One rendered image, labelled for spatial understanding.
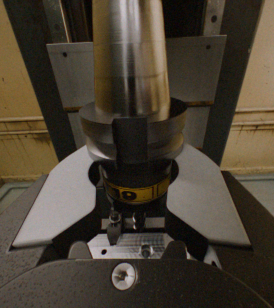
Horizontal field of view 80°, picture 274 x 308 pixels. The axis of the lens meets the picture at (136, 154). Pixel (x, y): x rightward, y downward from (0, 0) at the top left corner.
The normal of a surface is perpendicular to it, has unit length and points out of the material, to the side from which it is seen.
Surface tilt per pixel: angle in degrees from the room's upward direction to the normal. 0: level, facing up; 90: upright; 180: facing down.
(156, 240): 0
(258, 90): 90
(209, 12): 90
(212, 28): 90
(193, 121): 91
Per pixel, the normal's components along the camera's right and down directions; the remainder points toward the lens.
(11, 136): 0.00, 0.52
